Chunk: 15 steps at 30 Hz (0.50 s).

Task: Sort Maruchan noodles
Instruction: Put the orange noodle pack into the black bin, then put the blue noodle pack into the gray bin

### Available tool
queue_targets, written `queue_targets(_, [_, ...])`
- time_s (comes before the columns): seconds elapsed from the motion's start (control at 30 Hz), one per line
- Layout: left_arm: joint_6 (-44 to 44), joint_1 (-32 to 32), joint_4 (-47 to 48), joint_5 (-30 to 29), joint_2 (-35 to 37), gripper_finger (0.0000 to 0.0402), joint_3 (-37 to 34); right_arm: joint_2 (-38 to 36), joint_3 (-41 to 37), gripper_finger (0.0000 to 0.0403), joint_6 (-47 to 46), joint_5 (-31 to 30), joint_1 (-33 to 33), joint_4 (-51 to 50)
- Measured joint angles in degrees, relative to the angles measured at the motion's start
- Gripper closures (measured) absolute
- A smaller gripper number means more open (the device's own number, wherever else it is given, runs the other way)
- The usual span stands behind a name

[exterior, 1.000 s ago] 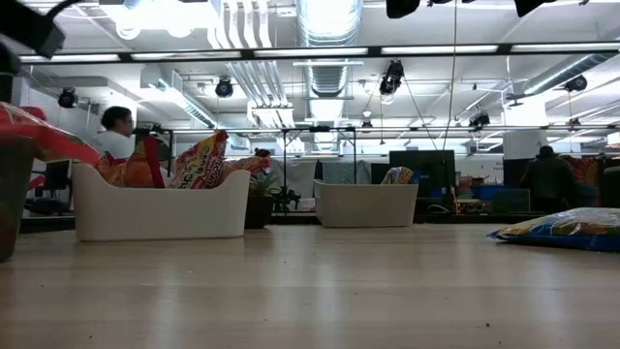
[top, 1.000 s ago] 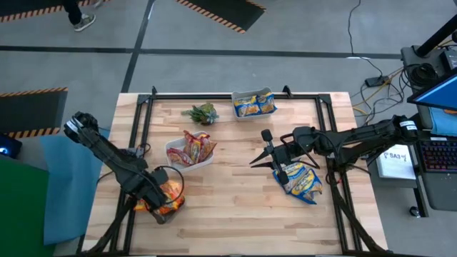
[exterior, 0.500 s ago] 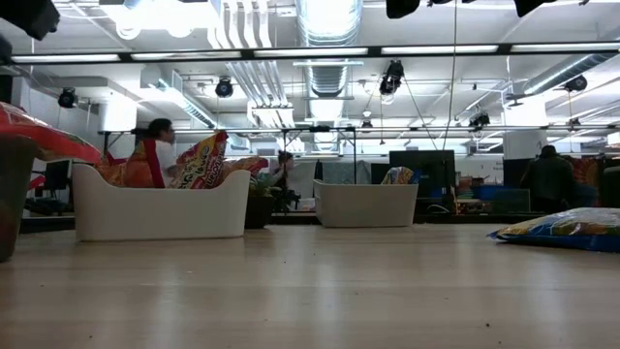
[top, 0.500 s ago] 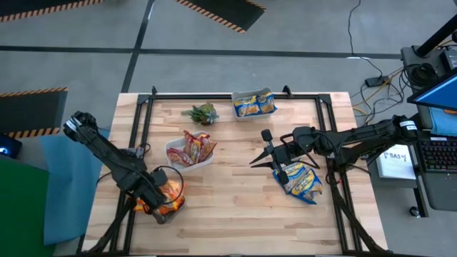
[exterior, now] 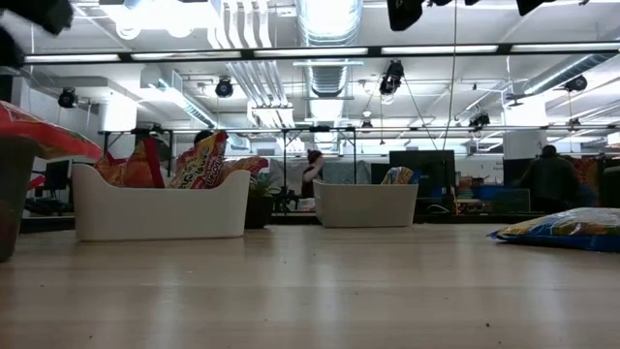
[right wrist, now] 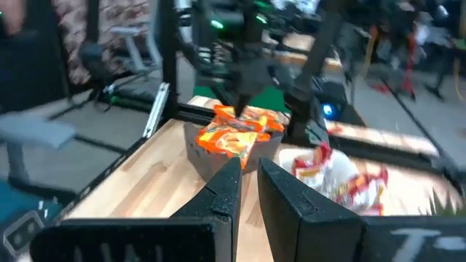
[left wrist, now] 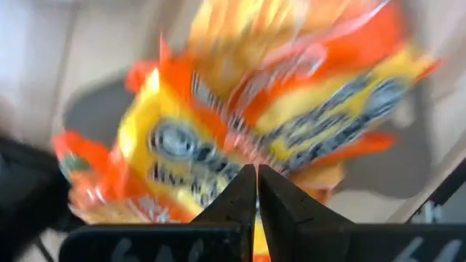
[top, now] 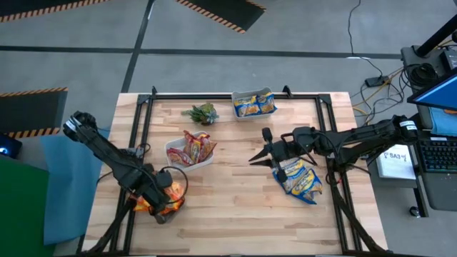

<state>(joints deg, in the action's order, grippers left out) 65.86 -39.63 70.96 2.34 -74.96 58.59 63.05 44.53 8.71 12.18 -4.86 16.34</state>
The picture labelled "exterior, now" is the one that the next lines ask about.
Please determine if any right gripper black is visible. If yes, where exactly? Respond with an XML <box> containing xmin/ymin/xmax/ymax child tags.
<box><xmin>386</xmin><ymin>0</ymin><xmax>558</xmax><ymax>32</ymax></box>

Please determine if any blue Maruchan noodle packet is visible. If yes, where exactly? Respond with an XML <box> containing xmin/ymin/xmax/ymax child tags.
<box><xmin>486</xmin><ymin>206</ymin><xmax>620</xmax><ymax>254</ymax></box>
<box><xmin>381</xmin><ymin>166</ymin><xmax>421</xmax><ymax>186</ymax></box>

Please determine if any orange Maruchan noodle packet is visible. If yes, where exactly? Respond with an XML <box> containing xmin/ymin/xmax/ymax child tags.
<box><xmin>0</xmin><ymin>100</ymin><xmax>104</xmax><ymax>161</ymax></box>

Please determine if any blue storage bin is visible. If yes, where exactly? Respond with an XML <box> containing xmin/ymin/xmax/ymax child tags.
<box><xmin>472</xmin><ymin>184</ymin><xmax>505</xmax><ymax>201</ymax></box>

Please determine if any person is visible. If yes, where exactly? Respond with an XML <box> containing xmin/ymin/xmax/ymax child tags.
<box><xmin>519</xmin><ymin>143</ymin><xmax>582</xmax><ymax>215</ymax></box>
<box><xmin>299</xmin><ymin>148</ymin><xmax>326</xmax><ymax>200</ymax></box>

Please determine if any dark green crate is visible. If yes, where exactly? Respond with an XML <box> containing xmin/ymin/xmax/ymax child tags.
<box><xmin>491</xmin><ymin>187</ymin><xmax>532</xmax><ymax>213</ymax></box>

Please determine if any white plastic bin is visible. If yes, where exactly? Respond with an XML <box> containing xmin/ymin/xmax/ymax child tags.
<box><xmin>71</xmin><ymin>163</ymin><xmax>252</xmax><ymax>242</ymax></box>
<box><xmin>312</xmin><ymin>178</ymin><xmax>420</xmax><ymax>229</ymax></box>

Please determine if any black overhead crossbar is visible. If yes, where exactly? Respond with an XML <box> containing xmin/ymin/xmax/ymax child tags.
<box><xmin>0</xmin><ymin>42</ymin><xmax>620</xmax><ymax>65</ymax></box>

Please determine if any black office chair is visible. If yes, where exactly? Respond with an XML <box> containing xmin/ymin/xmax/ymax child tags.
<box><xmin>603</xmin><ymin>164</ymin><xmax>620</xmax><ymax>209</ymax></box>
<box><xmin>21</xmin><ymin>159</ymin><xmax>74</xmax><ymax>218</ymax></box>

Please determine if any small potted succulent plant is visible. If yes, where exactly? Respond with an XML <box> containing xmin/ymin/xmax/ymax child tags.
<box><xmin>244</xmin><ymin>173</ymin><xmax>280</xmax><ymax>230</ymax></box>

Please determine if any gray plastic bin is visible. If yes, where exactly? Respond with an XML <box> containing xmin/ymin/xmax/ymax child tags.
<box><xmin>0</xmin><ymin>134</ymin><xmax>40</xmax><ymax>263</ymax></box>

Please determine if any silver ventilation duct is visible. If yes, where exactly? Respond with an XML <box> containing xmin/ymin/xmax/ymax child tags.
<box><xmin>294</xmin><ymin>0</ymin><xmax>364</xmax><ymax>98</ymax></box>

